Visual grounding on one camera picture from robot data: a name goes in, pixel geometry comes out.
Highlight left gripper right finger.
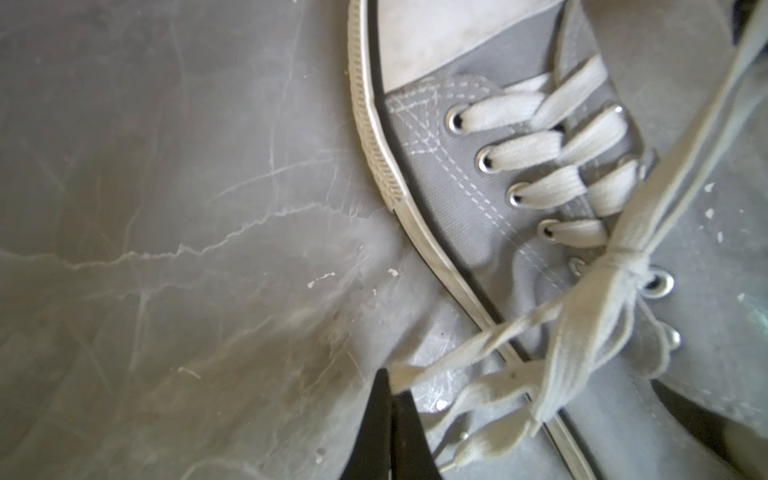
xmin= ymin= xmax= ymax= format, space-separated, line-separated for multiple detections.
xmin=391 ymin=391 xmax=441 ymax=480

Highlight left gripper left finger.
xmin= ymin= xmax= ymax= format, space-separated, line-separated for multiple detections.
xmin=340 ymin=368 xmax=393 ymax=480

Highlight white shoelace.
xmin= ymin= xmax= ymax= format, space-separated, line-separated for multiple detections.
xmin=392 ymin=2 xmax=767 ymax=469

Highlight grey canvas sneaker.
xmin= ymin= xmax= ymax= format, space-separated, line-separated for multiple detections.
xmin=348 ymin=1 xmax=767 ymax=479

